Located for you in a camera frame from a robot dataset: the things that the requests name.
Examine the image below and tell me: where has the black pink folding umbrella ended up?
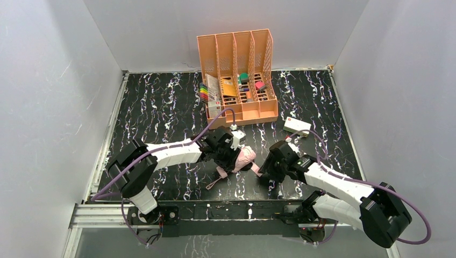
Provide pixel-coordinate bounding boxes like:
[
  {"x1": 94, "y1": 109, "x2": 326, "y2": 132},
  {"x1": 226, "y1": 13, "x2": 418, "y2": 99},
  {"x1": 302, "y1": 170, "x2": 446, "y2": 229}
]
[{"x1": 206, "y1": 146, "x2": 262, "y2": 190}]

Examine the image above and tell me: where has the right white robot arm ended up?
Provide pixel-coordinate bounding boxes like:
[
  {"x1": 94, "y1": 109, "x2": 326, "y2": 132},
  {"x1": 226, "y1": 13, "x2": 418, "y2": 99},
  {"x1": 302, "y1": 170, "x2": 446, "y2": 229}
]
[{"x1": 258, "y1": 140, "x2": 412, "y2": 248}]

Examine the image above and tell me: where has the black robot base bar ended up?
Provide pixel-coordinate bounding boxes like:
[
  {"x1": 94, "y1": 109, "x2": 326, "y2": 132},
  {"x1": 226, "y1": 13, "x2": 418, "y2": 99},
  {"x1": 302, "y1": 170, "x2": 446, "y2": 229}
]
[{"x1": 159, "y1": 200, "x2": 312, "y2": 238}]

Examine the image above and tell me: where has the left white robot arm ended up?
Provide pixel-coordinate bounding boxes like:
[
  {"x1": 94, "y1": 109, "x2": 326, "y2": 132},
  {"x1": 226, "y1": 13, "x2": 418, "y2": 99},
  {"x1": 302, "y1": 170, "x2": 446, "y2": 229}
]
[{"x1": 108, "y1": 126, "x2": 246, "y2": 215}]

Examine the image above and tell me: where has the white green small box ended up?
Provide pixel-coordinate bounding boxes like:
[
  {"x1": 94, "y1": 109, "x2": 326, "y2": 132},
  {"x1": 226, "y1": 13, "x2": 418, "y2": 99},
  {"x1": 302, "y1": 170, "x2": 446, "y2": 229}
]
[{"x1": 283, "y1": 117, "x2": 311, "y2": 137}]

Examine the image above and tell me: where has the white red box in organizer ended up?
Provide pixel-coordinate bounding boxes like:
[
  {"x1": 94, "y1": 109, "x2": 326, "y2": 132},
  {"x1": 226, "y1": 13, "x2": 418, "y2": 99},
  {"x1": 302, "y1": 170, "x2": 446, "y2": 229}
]
[{"x1": 207, "y1": 101, "x2": 223, "y2": 118}]

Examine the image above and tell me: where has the yellow spiral notebook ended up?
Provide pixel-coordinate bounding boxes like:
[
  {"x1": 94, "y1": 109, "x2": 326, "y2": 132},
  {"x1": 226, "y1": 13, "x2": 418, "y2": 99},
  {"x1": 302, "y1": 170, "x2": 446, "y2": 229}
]
[{"x1": 220, "y1": 78, "x2": 238, "y2": 99}]

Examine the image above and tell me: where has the pink grey eraser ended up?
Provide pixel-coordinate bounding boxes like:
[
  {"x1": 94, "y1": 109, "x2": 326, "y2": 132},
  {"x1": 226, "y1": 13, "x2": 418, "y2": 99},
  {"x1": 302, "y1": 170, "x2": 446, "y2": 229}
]
[{"x1": 254, "y1": 81, "x2": 267, "y2": 91}]

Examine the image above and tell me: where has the green white eraser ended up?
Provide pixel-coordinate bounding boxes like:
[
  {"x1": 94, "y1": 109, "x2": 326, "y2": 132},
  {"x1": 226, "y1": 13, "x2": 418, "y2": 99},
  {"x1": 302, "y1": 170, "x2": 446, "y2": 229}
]
[{"x1": 238, "y1": 73, "x2": 249, "y2": 84}]

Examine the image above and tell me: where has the orange plastic desk organizer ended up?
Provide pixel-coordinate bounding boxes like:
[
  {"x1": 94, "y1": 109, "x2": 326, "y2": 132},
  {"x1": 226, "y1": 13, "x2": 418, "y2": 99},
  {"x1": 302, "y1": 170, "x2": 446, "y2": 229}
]
[{"x1": 197, "y1": 29, "x2": 278, "y2": 129}]

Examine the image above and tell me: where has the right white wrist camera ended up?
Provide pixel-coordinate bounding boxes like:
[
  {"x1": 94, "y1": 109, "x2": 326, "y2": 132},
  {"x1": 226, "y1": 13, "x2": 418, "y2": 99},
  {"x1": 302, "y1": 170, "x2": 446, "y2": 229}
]
[{"x1": 285, "y1": 136, "x2": 301, "y2": 154}]

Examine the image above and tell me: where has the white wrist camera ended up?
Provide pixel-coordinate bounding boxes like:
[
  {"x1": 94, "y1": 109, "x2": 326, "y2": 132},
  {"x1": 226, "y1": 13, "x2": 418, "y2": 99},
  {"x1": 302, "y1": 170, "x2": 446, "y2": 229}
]
[
  {"x1": 285, "y1": 136, "x2": 301, "y2": 154},
  {"x1": 230, "y1": 124, "x2": 246, "y2": 149}
]

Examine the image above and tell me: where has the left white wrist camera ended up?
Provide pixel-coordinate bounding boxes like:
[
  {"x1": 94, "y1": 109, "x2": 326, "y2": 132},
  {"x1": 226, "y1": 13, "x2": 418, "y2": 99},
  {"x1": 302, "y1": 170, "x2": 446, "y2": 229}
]
[{"x1": 230, "y1": 124, "x2": 246, "y2": 149}]

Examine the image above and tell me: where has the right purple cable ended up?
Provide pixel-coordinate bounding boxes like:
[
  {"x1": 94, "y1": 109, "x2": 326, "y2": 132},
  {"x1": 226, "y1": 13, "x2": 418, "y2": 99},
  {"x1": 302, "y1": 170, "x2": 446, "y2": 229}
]
[{"x1": 287, "y1": 129, "x2": 432, "y2": 246}]

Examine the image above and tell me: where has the purple cable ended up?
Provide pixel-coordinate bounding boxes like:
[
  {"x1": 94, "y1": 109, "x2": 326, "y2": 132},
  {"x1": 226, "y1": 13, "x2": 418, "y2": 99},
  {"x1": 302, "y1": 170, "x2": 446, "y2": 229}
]
[
  {"x1": 287, "y1": 129, "x2": 432, "y2": 246},
  {"x1": 90, "y1": 107, "x2": 237, "y2": 246}
]

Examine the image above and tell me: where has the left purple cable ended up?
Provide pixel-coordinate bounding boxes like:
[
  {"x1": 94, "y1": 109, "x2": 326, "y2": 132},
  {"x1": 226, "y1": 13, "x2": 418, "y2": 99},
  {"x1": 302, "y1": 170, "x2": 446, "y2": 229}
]
[{"x1": 90, "y1": 107, "x2": 237, "y2": 246}]

